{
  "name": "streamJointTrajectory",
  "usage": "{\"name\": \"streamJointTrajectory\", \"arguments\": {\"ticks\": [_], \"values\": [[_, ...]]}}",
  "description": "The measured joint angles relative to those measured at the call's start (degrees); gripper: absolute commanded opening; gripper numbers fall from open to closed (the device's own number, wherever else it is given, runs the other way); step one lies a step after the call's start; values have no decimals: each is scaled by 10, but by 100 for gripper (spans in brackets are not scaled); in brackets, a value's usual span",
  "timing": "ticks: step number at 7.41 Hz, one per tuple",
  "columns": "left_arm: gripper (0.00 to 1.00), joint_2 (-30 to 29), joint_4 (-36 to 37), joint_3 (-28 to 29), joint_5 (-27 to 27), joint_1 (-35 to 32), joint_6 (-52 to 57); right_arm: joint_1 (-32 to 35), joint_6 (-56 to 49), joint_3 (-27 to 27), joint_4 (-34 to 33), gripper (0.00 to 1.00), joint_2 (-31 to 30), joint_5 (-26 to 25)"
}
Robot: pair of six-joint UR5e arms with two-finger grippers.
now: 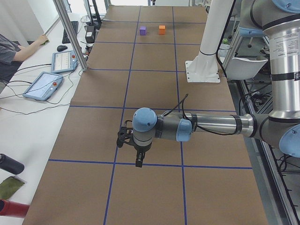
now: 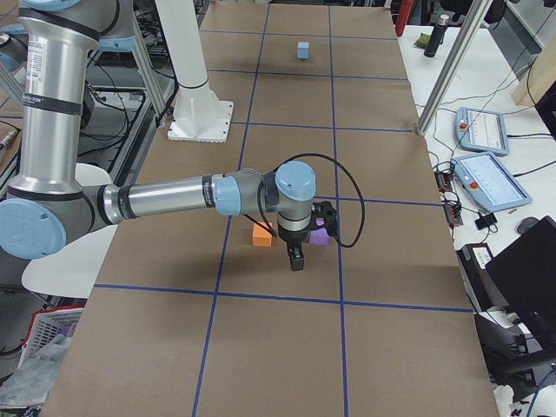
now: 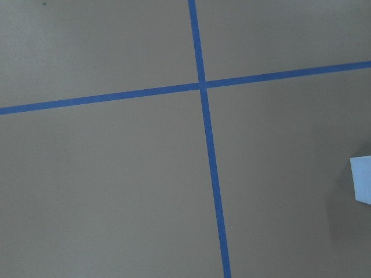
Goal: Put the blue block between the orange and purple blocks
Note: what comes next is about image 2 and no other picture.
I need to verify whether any blue block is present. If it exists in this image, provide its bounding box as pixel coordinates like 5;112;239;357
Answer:
296;41;310;60

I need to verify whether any purple block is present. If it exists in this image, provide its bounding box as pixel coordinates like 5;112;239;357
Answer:
308;219;330;246

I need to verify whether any orange block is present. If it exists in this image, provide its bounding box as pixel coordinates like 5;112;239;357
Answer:
251;223;274;248

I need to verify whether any brown paper mat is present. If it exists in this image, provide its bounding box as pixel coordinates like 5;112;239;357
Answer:
43;2;497;416

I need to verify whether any black label printer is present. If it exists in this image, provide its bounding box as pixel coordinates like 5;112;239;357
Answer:
456;243;509;312

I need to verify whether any near teach pendant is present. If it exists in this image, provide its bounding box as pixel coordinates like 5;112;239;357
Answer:
452;151;533;213

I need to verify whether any teach pendant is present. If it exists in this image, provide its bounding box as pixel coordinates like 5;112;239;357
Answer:
454;107;510;156
452;151;533;213

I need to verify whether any far teach pendant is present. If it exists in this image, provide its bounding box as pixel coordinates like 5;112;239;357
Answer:
454;107;510;156

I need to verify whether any black monitor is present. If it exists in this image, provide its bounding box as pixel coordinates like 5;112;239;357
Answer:
486;215;555;339

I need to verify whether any black bottle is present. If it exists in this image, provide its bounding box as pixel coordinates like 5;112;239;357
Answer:
424;14;450;57

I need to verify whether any white plastic basket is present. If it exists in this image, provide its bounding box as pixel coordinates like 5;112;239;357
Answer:
17;306;84;368

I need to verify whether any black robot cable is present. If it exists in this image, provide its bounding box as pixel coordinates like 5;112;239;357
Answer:
249;152;366;249

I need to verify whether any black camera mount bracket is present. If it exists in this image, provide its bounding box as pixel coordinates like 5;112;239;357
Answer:
312;202;339;240

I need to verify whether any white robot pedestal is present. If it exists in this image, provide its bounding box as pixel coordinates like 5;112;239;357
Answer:
156;0;234;143

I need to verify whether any aluminium frame post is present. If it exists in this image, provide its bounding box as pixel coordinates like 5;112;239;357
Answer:
415;0;493;136

